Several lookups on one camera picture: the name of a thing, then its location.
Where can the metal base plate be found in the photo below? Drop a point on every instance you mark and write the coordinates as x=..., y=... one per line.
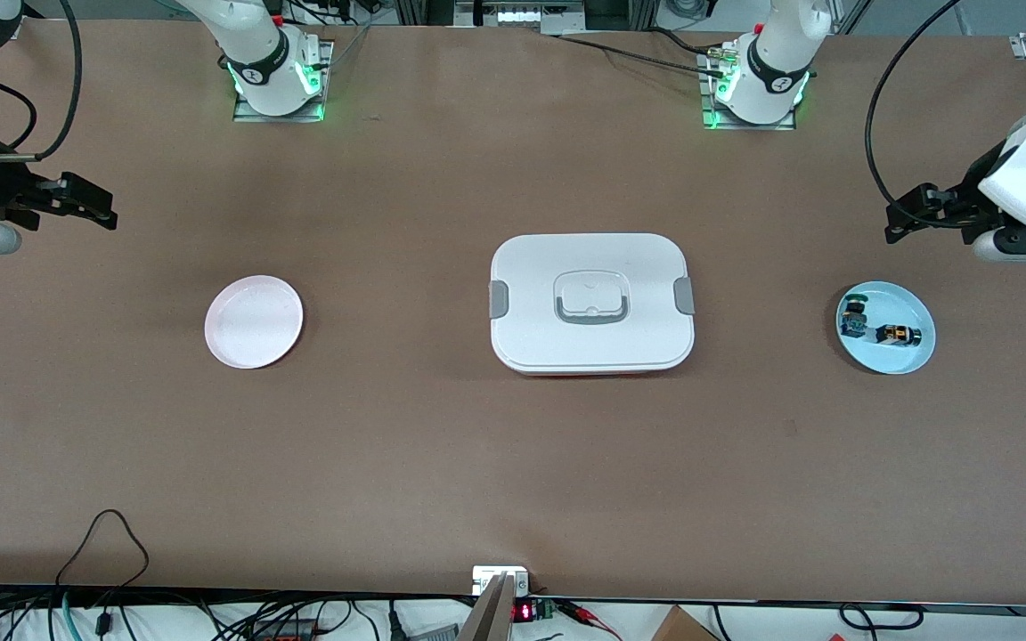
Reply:
x=707, y=89
x=326, y=53

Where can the light blue round plate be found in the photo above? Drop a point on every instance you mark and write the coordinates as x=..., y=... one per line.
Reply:
x=891, y=356

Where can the brown cardboard box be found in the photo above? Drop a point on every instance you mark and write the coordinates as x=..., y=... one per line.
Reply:
x=682, y=628

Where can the white lunch box grey latches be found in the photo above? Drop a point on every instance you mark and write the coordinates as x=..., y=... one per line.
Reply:
x=593, y=338

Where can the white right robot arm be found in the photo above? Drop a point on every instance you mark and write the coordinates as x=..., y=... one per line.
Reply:
x=259, y=53

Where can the red digit display module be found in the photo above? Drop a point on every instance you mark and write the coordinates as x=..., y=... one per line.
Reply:
x=526, y=612

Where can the pale pink round plate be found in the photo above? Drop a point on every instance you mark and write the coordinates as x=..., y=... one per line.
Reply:
x=253, y=322

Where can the aluminium frame with equipment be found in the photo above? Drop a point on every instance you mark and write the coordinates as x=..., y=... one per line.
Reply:
x=522, y=13

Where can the aluminium profile bar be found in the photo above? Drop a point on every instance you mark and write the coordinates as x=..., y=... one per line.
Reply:
x=488, y=614

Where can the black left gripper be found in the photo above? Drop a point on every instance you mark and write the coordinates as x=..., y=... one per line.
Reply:
x=964, y=201

